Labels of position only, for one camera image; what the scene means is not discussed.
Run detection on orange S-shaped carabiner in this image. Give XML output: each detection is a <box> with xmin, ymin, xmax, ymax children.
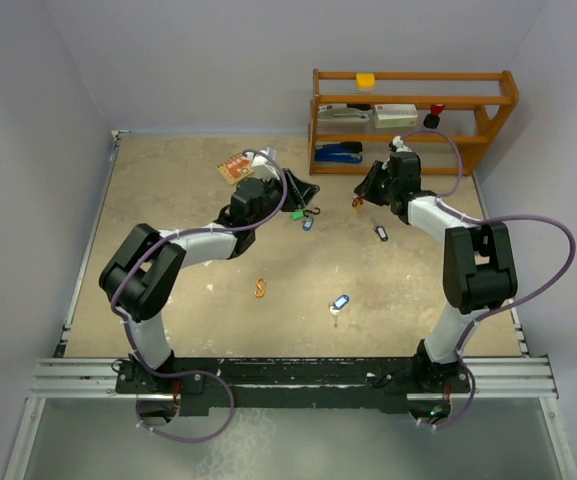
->
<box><xmin>254</xmin><ymin>278</ymin><xmax>266</xmax><ymax>298</ymax></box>

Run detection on orange spiral notebook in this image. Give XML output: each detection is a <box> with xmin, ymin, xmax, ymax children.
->
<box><xmin>217</xmin><ymin>153</ymin><xmax>254</xmax><ymax>185</ymax></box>

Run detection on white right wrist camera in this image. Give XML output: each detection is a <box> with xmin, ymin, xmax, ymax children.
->
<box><xmin>389</xmin><ymin>135</ymin><xmax>411</xmax><ymax>153</ymax></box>

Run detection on green key tag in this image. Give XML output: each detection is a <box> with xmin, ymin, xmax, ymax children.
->
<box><xmin>290</xmin><ymin>210</ymin><xmax>305</xmax><ymax>220</ymax></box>

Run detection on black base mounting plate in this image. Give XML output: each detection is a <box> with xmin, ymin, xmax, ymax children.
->
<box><xmin>112</xmin><ymin>357</ymin><xmax>471</xmax><ymax>417</ymax></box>

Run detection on white and red box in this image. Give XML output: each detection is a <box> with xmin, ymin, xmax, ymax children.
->
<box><xmin>372</xmin><ymin>104</ymin><xmax>418</xmax><ymax>128</ymax></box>

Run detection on blue key tag with key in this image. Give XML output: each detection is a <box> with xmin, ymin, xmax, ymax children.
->
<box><xmin>302</xmin><ymin>216</ymin><xmax>314</xmax><ymax>231</ymax></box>
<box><xmin>329</xmin><ymin>294</ymin><xmax>350</xmax><ymax>328</ymax></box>

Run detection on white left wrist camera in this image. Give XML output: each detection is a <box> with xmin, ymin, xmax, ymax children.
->
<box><xmin>245</xmin><ymin>146</ymin><xmax>280</xmax><ymax>180</ymax></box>

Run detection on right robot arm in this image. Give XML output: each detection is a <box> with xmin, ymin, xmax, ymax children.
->
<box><xmin>354</xmin><ymin>149</ymin><xmax>518</xmax><ymax>391</ymax></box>

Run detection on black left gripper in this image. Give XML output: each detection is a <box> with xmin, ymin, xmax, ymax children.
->
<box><xmin>249</xmin><ymin>169</ymin><xmax>317</xmax><ymax>230</ymax></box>

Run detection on white stapler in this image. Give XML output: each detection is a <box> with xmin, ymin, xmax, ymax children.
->
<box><xmin>317</xmin><ymin>103</ymin><xmax>372</xmax><ymax>123</ymax></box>

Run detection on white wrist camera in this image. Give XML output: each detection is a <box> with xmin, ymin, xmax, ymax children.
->
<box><xmin>245</xmin><ymin>146</ymin><xmax>280</xmax><ymax>180</ymax></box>
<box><xmin>389</xmin><ymin>135</ymin><xmax>411</xmax><ymax>153</ymax></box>

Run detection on black S-shaped carabiner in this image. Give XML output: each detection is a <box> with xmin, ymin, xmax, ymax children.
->
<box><xmin>303</xmin><ymin>207</ymin><xmax>321</xmax><ymax>218</ymax></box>

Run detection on black key tag with key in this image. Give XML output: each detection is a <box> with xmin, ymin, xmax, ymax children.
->
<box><xmin>371</xmin><ymin>218</ymin><xmax>389</xmax><ymax>242</ymax></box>

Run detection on yellow-lidded container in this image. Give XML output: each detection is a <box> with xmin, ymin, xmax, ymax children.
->
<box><xmin>355</xmin><ymin>72</ymin><xmax>376</xmax><ymax>92</ymax></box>

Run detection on blue stapler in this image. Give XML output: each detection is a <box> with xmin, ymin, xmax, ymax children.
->
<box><xmin>314</xmin><ymin>141</ymin><xmax>363</xmax><ymax>164</ymax></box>

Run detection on wooden shelf rack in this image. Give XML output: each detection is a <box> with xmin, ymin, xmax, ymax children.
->
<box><xmin>308</xmin><ymin>70</ymin><xmax>520</xmax><ymax>175</ymax></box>

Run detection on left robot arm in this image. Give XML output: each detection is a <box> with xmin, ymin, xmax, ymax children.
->
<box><xmin>99</xmin><ymin>168</ymin><xmax>320</xmax><ymax>392</ymax></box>

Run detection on red and black stamp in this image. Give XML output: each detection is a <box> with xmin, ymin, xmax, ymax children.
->
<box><xmin>423</xmin><ymin>103</ymin><xmax>445</xmax><ymax>130</ymax></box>

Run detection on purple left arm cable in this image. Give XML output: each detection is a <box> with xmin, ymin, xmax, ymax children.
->
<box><xmin>110</xmin><ymin>148</ymin><xmax>289</xmax><ymax>444</ymax></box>

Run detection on aluminium frame rail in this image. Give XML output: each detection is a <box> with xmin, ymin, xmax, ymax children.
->
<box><xmin>29</xmin><ymin>357</ymin><xmax>559</xmax><ymax>399</ymax></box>

